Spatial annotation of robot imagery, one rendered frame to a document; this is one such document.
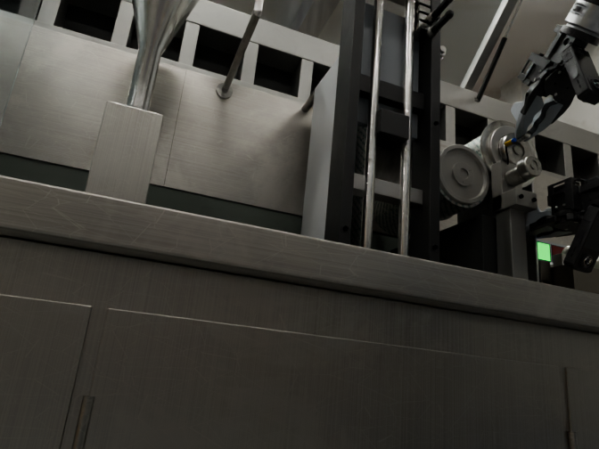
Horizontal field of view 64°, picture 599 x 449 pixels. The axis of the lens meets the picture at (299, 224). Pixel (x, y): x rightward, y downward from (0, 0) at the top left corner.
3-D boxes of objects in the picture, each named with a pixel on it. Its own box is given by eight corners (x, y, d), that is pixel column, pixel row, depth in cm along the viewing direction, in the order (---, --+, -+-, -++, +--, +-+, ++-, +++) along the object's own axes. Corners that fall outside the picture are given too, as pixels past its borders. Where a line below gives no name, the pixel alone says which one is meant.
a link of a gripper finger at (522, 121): (505, 129, 99) (532, 88, 94) (521, 142, 94) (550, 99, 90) (494, 125, 98) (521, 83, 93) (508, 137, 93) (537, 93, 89)
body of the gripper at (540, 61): (543, 91, 97) (580, 31, 91) (569, 106, 90) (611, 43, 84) (513, 80, 95) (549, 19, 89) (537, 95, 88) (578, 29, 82)
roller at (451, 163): (438, 195, 87) (438, 137, 91) (370, 229, 110) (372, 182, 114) (490, 208, 91) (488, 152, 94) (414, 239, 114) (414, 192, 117)
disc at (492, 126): (482, 179, 93) (480, 112, 97) (480, 180, 93) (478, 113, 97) (541, 194, 97) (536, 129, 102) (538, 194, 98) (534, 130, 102)
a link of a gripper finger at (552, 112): (522, 134, 100) (546, 92, 95) (538, 146, 95) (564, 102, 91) (510, 131, 99) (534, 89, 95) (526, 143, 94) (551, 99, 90)
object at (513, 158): (504, 162, 93) (502, 128, 95) (496, 166, 95) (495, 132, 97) (534, 170, 95) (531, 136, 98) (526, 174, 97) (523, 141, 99)
